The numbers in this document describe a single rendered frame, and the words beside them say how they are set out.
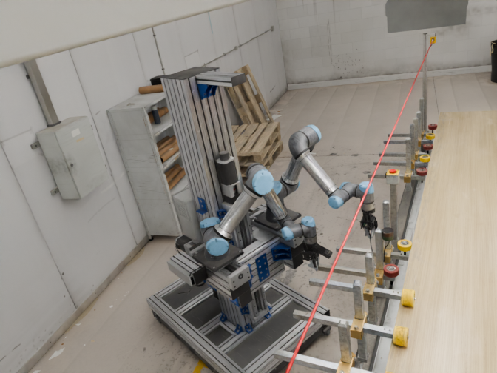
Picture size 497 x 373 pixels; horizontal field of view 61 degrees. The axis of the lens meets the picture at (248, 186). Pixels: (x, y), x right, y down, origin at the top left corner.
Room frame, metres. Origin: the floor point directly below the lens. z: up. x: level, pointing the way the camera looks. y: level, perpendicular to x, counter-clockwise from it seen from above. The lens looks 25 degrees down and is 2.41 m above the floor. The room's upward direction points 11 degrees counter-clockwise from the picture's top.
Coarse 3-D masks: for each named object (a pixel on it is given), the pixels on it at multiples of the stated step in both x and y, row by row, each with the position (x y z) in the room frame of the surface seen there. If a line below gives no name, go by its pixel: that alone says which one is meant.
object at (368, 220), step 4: (364, 212) 1.98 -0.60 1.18; (368, 212) 1.98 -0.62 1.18; (364, 216) 2.00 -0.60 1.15; (368, 216) 1.99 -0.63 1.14; (372, 216) 2.02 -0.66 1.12; (364, 220) 1.99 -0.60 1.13; (368, 220) 1.99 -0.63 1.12; (372, 220) 1.99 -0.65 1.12; (360, 224) 1.99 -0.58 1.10; (364, 224) 1.99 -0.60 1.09; (368, 224) 1.97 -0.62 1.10; (372, 224) 1.98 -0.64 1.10; (364, 228) 2.00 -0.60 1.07; (368, 228) 1.97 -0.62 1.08; (372, 228) 1.98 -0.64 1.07
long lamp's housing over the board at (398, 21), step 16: (400, 0) 0.70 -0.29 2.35; (416, 0) 0.69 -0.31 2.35; (432, 0) 0.68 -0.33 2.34; (448, 0) 0.67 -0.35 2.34; (464, 0) 0.66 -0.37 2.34; (400, 16) 0.70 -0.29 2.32; (416, 16) 0.69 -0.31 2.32; (432, 16) 0.68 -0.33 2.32; (448, 16) 0.67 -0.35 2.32; (464, 16) 0.66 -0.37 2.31
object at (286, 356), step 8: (280, 352) 1.34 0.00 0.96; (288, 352) 1.33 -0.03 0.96; (288, 360) 1.30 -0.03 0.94; (296, 360) 1.29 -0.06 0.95; (304, 360) 1.27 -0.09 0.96; (312, 360) 1.26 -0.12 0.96; (320, 360) 1.25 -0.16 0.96; (320, 368) 1.23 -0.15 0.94; (328, 368) 1.21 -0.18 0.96; (336, 368) 1.20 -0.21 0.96; (352, 368) 1.19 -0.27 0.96
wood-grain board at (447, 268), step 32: (448, 128) 3.59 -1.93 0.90; (480, 128) 3.45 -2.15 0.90; (448, 160) 2.95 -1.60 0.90; (480, 160) 2.85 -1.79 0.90; (448, 192) 2.47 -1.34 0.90; (480, 192) 2.39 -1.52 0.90; (416, 224) 2.17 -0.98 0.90; (448, 224) 2.11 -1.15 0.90; (480, 224) 2.05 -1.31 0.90; (416, 256) 1.87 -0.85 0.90; (448, 256) 1.82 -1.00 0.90; (480, 256) 1.77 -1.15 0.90; (416, 288) 1.63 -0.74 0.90; (448, 288) 1.59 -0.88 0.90; (480, 288) 1.54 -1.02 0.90; (416, 320) 1.42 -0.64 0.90; (448, 320) 1.39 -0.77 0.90; (480, 320) 1.35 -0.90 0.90; (416, 352) 1.25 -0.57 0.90; (448, 352) 1.22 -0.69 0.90; (480, 352) 1.19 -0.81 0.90
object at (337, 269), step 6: (324, 264) 2.01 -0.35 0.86; (324, 270) 1.99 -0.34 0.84; (330, 270) 1.97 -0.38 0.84; (336, 270) 1.95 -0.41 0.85; (342, 270) 1.93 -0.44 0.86; (348, 270) 1.92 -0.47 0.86; (354, 270) 1.91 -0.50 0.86; (360, 270) 1.90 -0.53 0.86; (360, 276) 1.88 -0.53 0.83; (384, 276) 1.81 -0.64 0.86
